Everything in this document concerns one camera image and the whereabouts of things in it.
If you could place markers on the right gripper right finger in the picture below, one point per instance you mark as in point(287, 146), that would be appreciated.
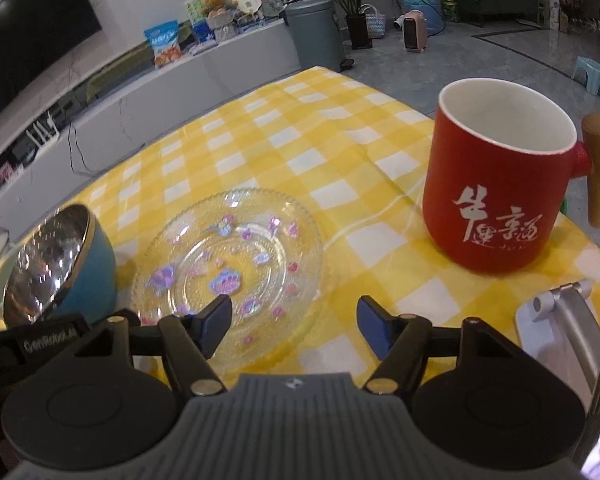
point(398, 342)

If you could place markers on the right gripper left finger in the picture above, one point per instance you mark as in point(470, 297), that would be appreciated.
point(189, 342)

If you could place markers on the clear glass plate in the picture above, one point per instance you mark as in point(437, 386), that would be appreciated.
point(261, 248)

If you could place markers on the blue steel bowl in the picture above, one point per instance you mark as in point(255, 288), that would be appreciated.
point(66, 267)

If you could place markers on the yellow checkered tablecloth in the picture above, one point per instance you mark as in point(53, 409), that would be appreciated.
point(356, 159)

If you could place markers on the white tv cabinet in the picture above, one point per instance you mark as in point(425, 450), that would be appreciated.
point(145, 110)

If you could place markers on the white wifi router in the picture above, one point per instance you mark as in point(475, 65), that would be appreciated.
point(43, 132)

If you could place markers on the blue snack bag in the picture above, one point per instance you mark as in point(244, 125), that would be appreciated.
point(163, 39)

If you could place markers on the pink space heater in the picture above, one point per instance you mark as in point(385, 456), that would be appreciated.
point(414, 31)

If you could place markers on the light blue step stool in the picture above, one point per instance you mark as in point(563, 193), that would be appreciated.
point(591, 72)

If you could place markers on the grey trash bin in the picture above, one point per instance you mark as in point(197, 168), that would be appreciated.
point(315, 30)

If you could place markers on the teddy bear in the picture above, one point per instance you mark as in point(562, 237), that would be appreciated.
point(213, 7)

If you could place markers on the round paper fan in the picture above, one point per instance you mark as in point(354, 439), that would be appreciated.
point(247, 6)

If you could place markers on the black television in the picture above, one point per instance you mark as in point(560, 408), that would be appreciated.
point(34, 34)

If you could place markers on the red mug wooden handle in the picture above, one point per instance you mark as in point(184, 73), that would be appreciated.
point(500, 161)

